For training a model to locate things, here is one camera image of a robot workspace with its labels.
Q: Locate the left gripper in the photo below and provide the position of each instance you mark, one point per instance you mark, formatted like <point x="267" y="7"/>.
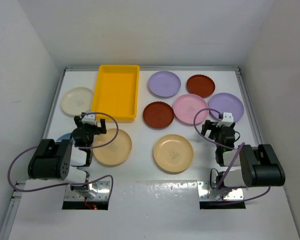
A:
<point x="78" y="121"/>

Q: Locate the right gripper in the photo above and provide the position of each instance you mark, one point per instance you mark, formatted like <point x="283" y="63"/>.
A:
<point x="207" y="126"/>

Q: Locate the lavender plate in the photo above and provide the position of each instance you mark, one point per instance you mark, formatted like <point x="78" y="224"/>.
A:
<point x="229" y="103"/>
<point x="164" y="84"/>

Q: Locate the blue plate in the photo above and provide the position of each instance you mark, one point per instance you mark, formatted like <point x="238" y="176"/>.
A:
<point x="64" y="137"/>

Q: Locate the cream white plate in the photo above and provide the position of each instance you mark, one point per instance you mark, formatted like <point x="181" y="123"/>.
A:
<point x="77" y="101"/>

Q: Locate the beige plate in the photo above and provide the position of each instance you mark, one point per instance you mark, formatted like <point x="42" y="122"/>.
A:
<point x="173" y="153"/>
<point x="117" y="151"/>

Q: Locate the pink plate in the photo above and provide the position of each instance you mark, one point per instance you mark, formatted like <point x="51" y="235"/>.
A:
<point x="186" y="106"/>

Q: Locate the dark red plate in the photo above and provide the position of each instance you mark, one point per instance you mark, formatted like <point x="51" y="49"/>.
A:
<point x="200" y="85"/>
<point x="158" y="115"/>

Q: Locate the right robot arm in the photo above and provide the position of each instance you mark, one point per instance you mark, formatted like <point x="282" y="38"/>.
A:
<point x="246" y="166"/>

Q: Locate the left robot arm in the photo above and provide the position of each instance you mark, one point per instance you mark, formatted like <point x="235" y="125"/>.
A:
<point x="59" y="160"/>

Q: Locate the yellow plastic bin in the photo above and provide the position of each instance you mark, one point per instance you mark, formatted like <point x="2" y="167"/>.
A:
<point x="116" y="91"/>

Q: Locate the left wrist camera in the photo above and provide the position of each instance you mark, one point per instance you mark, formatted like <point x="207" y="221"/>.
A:
<point x="88" y="118"/>

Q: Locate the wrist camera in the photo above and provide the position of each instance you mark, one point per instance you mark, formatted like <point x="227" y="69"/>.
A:
<point x="226" y="119"/>
<point x="88" y="118"/>

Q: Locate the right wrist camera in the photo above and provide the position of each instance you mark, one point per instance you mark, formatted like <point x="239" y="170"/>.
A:
<point x="226" y="119"/>

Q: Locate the aluminium table frame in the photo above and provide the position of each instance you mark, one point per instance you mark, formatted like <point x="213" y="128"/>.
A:
<point x="146" y="203"/>

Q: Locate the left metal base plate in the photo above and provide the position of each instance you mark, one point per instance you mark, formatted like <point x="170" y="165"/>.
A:
<point x="94" y="192"/>

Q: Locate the metal base plate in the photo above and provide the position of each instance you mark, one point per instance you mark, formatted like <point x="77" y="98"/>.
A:
<point x="208" y="194"/>
<point x="94" y="192"/>

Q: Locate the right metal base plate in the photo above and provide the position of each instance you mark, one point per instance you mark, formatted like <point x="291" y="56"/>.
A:
<point x="208" y="194"/>

